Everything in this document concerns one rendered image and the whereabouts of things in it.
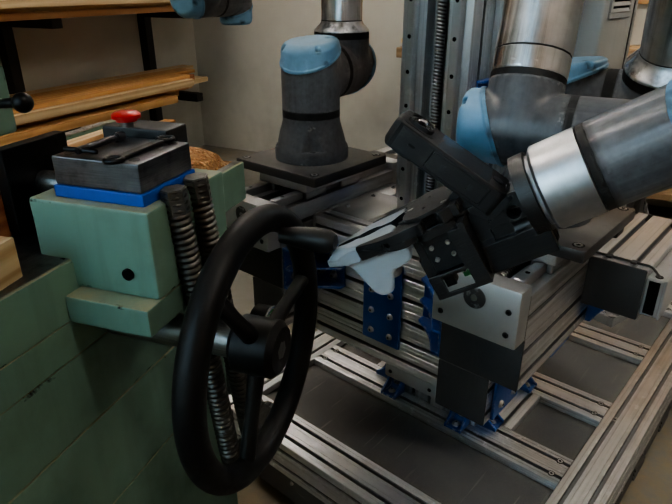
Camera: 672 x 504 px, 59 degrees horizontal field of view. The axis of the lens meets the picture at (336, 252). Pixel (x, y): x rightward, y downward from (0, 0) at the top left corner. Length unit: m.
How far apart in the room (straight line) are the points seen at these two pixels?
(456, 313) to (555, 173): 0.43
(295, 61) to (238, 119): 3.38
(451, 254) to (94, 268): 0.34
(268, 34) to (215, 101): 0.69
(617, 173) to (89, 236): 0.46
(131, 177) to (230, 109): 4.00
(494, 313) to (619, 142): 0.41
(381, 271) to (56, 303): 0.31
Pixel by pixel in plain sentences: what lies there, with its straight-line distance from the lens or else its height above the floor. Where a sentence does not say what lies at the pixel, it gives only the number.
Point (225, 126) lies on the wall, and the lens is 4.61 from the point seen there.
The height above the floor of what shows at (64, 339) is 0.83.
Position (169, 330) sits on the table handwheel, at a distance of 0.64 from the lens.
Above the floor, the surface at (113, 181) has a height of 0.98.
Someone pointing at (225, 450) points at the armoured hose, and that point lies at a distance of 0.73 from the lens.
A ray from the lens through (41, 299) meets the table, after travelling 0.61.
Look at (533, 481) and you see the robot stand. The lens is 1.37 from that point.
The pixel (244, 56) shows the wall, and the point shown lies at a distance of 4.41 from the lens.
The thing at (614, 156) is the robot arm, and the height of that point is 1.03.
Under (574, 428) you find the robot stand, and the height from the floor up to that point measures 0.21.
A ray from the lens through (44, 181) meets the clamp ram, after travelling 0.70.
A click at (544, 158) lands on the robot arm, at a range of 0.50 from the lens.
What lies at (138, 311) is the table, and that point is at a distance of 0.58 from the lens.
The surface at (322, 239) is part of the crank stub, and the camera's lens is 0.56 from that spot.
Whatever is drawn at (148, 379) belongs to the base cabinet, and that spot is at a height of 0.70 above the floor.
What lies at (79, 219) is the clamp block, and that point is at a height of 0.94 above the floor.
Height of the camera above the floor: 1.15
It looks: 25 degrees down
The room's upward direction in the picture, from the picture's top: straight up
